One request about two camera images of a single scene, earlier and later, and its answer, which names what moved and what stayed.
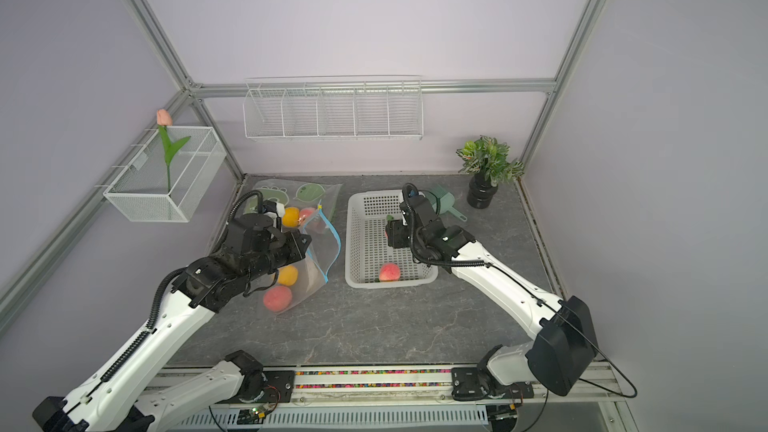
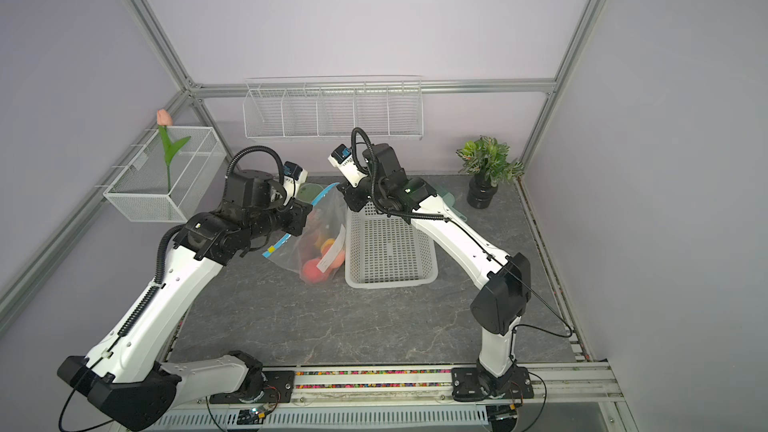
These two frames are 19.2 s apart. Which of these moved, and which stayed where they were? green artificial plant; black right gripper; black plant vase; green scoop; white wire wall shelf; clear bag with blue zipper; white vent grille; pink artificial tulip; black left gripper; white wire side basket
Moved: clear bag with blue zipper; black left gripper; black right gripper
Stayed: green artificial plant; white wire wall shelf; black plant vase; pink artificial tulip; white vent grille; green scoop; white wire side basket
